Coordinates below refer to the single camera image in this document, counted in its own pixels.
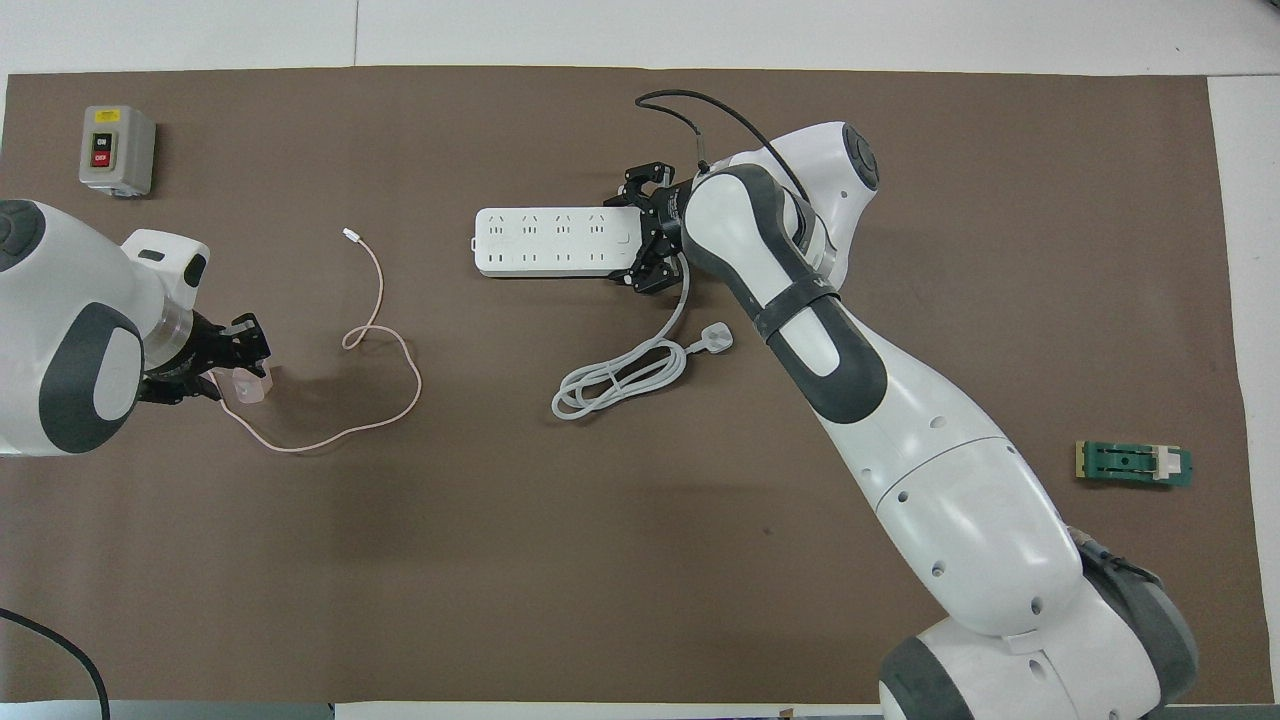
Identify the white power strip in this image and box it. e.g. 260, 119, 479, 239
473, 206, 647, 280

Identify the pink charger plug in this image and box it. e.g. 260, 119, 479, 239
214, 364, 277, 407

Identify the grey on-off switch box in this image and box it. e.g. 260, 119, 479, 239
79, 105, 157, 198

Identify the green knife switch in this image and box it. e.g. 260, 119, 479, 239
1075, 440, 1194, 491

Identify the pink charging cable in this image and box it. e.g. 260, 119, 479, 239
219, 227, 424, 455

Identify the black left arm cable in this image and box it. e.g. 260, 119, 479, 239
0, 606, 112, 720

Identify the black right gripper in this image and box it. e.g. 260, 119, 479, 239
611, 162, 692, 297

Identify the brown table mat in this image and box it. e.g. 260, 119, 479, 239
0, 66, 1276, 706

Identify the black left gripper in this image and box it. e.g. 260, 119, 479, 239
140, 311, 272, 405

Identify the white power strip cord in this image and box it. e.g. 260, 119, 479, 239
551, 254, 737, 422

